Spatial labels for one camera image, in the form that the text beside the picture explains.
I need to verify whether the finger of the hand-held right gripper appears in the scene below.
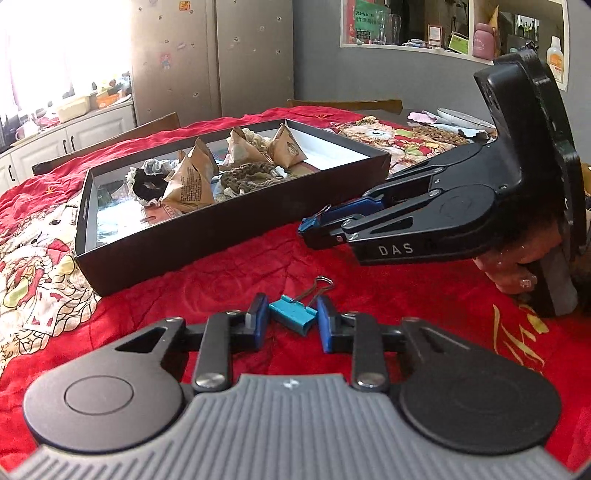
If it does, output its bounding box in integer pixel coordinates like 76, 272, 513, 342
322, 144, 484, 216
298, 191, 445, 251

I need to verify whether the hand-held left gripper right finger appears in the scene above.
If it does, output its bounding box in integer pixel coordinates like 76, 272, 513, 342
317, 294, 469, 393

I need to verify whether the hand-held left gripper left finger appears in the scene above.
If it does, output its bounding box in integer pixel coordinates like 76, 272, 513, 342
115, 293, 270, 392

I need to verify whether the blue binder clip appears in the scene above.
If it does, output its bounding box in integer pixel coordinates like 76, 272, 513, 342
269, 276, 335, 337

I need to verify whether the black shallow box tray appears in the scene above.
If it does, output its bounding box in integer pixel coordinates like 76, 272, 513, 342
75, 119, 392, 297

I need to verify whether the brown triangular paper packet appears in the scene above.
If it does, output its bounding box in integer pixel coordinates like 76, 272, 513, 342
226, 127, 264, 169
161, 154, 216, 214
268, 124, 308, 168
187, 137, 221, 181

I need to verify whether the person's right hand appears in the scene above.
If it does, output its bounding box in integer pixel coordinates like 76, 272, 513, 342
472, 256, 540, 296

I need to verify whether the wooden bead mat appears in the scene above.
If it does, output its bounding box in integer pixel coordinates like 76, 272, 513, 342
406, 124, 499, 151

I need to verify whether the red printed blanket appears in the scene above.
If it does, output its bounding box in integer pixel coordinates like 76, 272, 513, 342
0, 106, 591, 467

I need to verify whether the wooden chair back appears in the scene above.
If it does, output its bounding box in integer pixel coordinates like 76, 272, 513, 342
287, 98, 403, 115

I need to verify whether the white bottle with orange label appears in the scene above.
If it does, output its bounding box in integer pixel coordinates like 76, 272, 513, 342
546, 36, 566, 84

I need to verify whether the pink bottle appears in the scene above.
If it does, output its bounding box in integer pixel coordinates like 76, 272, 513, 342
472, 23, 495, 60

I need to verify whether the green box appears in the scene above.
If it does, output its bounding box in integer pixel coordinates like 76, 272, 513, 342
355, 0, 377, 43

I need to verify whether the black scrunchie with white lace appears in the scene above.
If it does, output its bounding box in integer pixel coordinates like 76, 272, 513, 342
127, 158, 182, 207

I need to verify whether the steel refrigerator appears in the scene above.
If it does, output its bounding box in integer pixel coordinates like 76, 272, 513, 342
130, 0, 295, 132

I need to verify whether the dark wooden chair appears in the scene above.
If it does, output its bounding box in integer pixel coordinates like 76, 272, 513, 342
31, 112, 181, 176

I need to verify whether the white kitchen cabinet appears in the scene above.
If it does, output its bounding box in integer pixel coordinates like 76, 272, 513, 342
0, 99, 138, 195

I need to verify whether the cream food container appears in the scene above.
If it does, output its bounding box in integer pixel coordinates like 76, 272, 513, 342
55, 96, 90, 121

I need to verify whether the white wall shelf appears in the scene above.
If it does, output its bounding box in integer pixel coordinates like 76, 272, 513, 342
340, 0, 570, 92

